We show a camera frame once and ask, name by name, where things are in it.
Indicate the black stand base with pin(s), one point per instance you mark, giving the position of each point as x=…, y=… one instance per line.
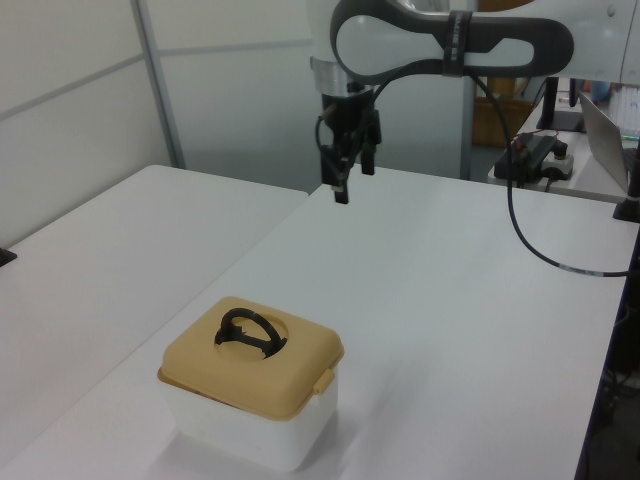
x=7, y=256

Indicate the white plastic tool case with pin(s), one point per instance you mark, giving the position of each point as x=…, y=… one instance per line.
x=250, y=440

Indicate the black power box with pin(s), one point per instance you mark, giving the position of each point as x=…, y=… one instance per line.
x=537, y=150

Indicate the black monitor stand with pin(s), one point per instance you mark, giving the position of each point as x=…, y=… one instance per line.
x=550, y=100

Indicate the grey emergency stop button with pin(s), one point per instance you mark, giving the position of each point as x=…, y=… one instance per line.
x=562, y=162

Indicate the grey laptop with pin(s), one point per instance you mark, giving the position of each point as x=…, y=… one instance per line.
x=605, y=140

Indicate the white background desk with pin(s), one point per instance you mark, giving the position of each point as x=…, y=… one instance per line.
x=585, y=190

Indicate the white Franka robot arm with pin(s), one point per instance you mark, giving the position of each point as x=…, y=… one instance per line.
x=380, y=40

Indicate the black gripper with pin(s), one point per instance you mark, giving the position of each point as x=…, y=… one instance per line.
x=347, y=112

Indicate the brown cardboard box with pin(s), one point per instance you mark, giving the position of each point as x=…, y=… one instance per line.
x=495, y=125

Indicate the tan plastic case lid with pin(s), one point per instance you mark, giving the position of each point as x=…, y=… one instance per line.
x=280, y=380

